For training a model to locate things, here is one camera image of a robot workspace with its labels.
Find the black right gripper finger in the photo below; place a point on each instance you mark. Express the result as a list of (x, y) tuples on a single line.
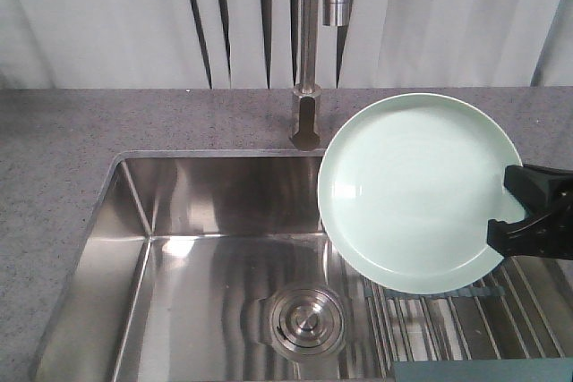
[(540, 188), (545, 235)]

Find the mint green round plate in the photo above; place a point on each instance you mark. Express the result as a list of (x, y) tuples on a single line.
[(407, 187)]

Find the teal roll-up drying rack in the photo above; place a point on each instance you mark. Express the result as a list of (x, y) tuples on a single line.
[(513, 325)]

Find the stainless steel faucet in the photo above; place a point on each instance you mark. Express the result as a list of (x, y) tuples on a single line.
[(306, 92)]

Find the sink drain strainer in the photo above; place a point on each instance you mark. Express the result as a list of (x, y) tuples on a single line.
[(306, 320)]

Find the stainless steel sink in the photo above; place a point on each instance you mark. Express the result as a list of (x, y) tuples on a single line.
[(183, 254)]

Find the white pleated curtain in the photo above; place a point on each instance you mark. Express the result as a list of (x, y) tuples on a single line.
[(251, 44)]

